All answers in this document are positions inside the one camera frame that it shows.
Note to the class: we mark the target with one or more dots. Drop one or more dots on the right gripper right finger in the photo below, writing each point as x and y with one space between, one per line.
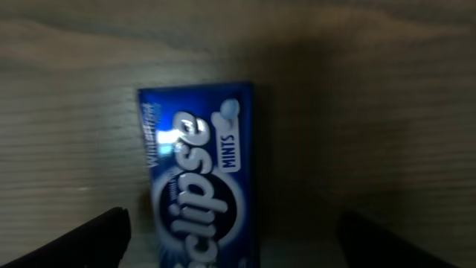
383 249

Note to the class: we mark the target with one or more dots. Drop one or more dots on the blue candy pack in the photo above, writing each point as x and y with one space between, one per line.
197 167

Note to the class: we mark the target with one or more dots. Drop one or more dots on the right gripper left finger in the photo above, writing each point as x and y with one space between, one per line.
74 245

